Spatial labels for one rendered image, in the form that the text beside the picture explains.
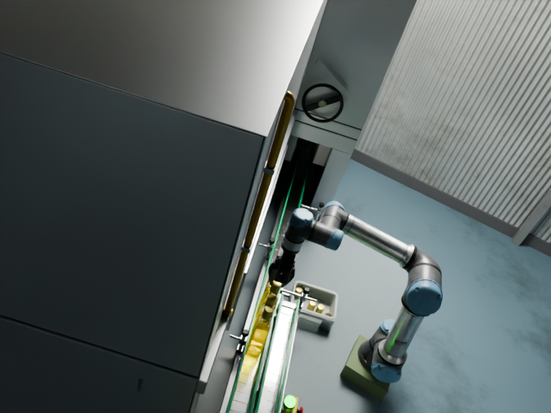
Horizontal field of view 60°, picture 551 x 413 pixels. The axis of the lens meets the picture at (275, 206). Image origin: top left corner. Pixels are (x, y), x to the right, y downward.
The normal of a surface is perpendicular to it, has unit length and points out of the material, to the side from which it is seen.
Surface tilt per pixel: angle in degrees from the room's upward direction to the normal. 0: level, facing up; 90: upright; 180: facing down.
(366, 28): 90
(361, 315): 0
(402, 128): 90
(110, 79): 0
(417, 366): 0
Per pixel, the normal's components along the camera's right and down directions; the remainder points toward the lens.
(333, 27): -0.18, 0.59
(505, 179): -0.45, 0.47
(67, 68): 0.25, -0.75
